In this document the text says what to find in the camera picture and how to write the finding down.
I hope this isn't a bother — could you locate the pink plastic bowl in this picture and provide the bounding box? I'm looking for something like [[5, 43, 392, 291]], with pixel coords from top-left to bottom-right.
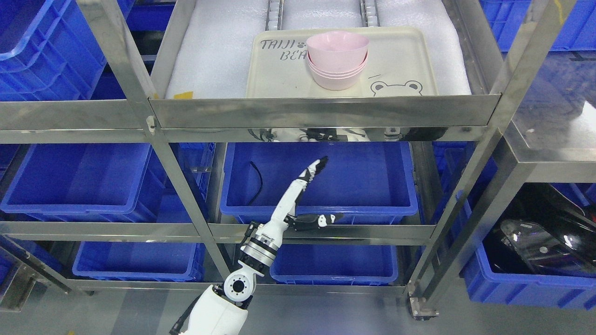
[[306, 31, 370, 73]]

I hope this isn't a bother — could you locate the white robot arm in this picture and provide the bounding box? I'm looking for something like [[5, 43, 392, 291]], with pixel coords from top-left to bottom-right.
[[169, 220, 289, 335]]

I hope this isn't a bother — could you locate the blue bin lower shelf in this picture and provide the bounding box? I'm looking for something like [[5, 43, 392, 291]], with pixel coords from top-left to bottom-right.
[[270, 244, 399, 286]]

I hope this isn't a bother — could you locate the steel shelf rack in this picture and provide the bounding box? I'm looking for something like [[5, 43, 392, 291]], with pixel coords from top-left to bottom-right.
[[1, 0, 595, 320]]

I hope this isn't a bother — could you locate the blue bin middle shelf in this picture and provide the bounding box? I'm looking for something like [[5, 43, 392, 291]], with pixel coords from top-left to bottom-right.
[[220, 142, 419, 225]]

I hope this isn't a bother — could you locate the black motorcycle helmet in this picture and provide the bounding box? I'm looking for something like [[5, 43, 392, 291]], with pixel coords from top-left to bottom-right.
[[483, 183, 596, 278]]

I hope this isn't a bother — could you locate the blue bin left middle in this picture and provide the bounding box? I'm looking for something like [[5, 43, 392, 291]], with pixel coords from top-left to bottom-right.
[[1, 143, 166, 222]]

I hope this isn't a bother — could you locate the cream bear tray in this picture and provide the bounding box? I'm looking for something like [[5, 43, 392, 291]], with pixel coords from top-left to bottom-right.
[[245, 26, 438, 98]]

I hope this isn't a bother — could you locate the blue bin holding helmet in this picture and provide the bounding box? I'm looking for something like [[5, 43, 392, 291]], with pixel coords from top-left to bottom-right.
[[462, 242, 596, 310]]

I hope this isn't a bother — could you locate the stack of pink bowls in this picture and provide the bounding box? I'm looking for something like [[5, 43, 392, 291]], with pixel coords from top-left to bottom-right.
[[307, 53, 368, 91]]

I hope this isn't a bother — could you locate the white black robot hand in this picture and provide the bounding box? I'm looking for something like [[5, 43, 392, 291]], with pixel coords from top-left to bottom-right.
[[253, 156, 344, 248]]

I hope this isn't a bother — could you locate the blue bin shelf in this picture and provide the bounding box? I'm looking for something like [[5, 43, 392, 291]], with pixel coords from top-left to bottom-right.
[[270, 244, 399, 286], [220, 142, 419, 225]]

